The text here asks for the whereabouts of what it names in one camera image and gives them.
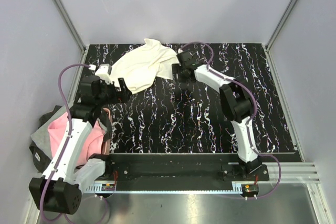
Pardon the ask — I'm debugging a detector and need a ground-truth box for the white slotted cable duct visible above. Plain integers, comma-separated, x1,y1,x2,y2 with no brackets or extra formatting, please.
84,183,243,194

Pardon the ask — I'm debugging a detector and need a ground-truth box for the right frame post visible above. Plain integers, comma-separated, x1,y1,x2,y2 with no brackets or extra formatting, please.
265,0,299,50

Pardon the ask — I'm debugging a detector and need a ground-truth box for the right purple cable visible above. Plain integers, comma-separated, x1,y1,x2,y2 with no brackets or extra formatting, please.
181,41,283,200

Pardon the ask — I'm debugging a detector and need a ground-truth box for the aluminium frame rail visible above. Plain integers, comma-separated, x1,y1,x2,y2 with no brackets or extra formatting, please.
221,162,320,184

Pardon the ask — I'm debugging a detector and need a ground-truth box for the left frame post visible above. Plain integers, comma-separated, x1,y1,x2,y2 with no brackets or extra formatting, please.
52,0,86,53

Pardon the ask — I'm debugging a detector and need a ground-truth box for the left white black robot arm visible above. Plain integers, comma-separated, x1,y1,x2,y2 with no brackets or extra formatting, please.
29,76,132,215

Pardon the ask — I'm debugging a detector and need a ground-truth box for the frame post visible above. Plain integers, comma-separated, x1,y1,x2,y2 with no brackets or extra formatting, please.
52,0,86,53
265,0,299,50

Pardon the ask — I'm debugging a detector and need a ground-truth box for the grey cloth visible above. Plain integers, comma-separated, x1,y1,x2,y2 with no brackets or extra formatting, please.
29,119,53,158

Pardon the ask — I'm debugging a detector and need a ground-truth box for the pink cloth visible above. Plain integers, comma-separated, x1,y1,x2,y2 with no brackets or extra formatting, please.
48,112,105,168

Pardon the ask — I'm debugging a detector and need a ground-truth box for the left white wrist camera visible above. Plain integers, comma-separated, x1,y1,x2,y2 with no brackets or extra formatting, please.
94,64,112,82

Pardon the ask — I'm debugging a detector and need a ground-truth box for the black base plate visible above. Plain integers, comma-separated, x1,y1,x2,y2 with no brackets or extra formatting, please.
98,153,270,182

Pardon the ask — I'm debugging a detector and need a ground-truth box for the white cloth napkin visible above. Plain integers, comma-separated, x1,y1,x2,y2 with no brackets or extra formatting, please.
111,38,179,94

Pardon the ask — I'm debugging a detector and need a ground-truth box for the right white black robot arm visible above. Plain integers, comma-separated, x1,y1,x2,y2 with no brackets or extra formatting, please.
172,63,262,180

